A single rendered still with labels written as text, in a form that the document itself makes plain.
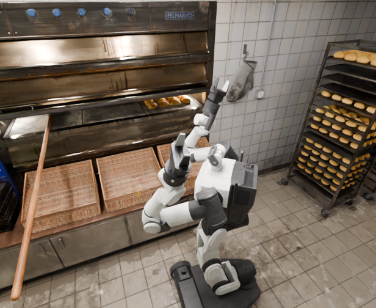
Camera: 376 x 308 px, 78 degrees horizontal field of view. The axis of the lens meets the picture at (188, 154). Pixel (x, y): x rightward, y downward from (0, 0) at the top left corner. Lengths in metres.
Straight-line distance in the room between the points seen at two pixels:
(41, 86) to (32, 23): 0.42
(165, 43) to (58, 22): 0.78
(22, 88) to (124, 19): 0.92
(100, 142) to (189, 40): 1.22
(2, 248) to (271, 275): 2.24
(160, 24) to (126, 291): 2.27
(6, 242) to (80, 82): 1.35
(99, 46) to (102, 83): 0.28
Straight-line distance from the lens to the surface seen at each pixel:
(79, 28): 2.05
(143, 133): 2.34
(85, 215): 2.17
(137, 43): 2.10
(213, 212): 1.02
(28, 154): 2.41
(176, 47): 2.17
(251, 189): 1.12
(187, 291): 2.13
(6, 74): 2.16
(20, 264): 1.28
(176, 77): 2.22
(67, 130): 2.26
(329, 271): 2.77
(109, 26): 2.06
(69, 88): 2.12
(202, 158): 1.45
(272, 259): 2.62
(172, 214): 1.07
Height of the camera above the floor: 2.12
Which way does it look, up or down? 34 degrees down
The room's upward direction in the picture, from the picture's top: straight up
